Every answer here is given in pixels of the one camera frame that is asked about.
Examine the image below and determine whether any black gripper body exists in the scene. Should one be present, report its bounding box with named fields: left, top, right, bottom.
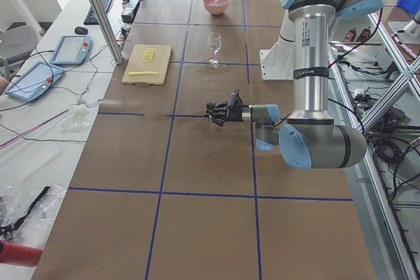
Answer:
left=226, top=104, right=243, bottom=121

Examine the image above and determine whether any steel jigger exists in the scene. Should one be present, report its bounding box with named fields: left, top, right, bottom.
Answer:
left=205, top=102, right=216, bottom=119

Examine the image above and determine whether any clear wine glass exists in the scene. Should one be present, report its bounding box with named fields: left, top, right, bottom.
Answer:
left=208, top=31, right=222, bottom=68

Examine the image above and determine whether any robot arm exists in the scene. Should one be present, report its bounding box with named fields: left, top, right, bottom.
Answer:
left=206, top=0, right=385, bottom=169

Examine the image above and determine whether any pile of ice cubes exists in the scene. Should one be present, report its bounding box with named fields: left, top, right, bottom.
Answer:
left=208, top=0, right=224, bottom=7

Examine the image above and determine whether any bamboo cutting board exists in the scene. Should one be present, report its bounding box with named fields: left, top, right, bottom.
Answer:
left=121, top=45, right=172, bottom=85

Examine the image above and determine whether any yellow plastic knife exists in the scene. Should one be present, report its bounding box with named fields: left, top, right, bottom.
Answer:
left=128, top=71, right=159, bottom=76

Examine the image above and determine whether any pink bowl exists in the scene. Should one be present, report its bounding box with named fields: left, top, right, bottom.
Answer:
left=203, top=0, right=230, bottom=15

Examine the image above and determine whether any black power box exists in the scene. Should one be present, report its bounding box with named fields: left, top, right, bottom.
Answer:
left=121, top=0, right=140, bottom=24

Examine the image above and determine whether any white crumpled cloth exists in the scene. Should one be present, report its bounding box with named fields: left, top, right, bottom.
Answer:
left=58, top=104, right=92, bottom=133

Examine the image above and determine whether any black keyboard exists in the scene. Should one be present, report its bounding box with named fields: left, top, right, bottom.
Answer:
left=83, top=0, right=115, bottom=26

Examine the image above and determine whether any teach pendant far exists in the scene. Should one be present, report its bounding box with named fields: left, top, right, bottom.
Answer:
left=50, top=35, right=93, bottom=67

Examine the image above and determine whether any teach pendant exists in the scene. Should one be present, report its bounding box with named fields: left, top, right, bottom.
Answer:
left=5, top=62, right=64, bottom=102
left=50, top=35, right=93, bottom=67

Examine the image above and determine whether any black computer mouse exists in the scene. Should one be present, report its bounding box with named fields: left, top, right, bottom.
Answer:
left=74, top=26, right=89, bottom=35

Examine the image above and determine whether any teach pendant near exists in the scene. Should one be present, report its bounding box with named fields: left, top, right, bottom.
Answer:
left=5, top=62, right=64, bottom=102

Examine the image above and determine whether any grey office chair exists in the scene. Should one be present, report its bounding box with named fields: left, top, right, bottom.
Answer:
left=0, top=25, right=39, bottom=79

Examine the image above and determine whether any clear plastic bag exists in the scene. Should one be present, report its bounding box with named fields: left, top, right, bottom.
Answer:
left=1, top=178, right=67, bottom=230

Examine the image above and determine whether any red cylinder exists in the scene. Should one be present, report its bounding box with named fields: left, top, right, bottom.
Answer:
left=1, top=241, right=43, bottom=267

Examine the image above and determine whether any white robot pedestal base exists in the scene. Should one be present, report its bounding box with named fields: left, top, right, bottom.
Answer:
left=260, top=10, right=295, bottom=80

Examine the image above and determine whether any aluminium frame post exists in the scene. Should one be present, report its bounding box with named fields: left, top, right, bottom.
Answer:
left=89, top=0, right=123, bottom=65

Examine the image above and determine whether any black strap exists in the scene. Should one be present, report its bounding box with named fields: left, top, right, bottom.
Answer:
left=0, top=186, right=52, bottom=238

